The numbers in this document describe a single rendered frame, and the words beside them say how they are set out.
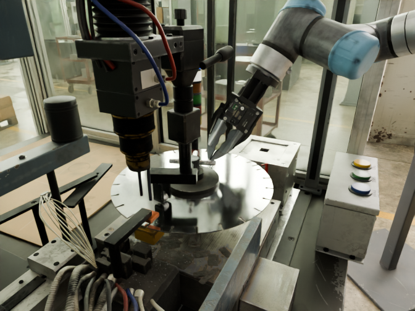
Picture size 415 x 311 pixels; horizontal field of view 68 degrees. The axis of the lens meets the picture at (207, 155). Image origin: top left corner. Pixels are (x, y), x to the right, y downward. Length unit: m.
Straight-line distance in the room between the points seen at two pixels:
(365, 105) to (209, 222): 0.60
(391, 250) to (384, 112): 2.00
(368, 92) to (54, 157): 0.78
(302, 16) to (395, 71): 2.98
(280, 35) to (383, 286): 1.52
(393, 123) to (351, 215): 3.00
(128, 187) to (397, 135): 3.35
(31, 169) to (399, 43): 0.68
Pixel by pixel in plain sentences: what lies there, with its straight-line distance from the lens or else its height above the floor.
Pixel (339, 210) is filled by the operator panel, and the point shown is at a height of 0.88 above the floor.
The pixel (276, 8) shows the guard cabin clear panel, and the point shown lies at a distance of 0.98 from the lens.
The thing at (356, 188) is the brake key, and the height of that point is 0.91.
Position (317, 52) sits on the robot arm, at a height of 1.21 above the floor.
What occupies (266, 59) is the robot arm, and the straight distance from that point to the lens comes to 0.60.
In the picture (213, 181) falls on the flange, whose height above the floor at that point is 0.96.
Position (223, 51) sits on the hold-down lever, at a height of 1.22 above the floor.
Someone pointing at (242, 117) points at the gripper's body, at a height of 1.09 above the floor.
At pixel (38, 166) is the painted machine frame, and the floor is 1.03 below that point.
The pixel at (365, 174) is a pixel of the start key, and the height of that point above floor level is 0.91.
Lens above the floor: 1.27
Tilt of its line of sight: 25 degrees down
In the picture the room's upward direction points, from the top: straight up
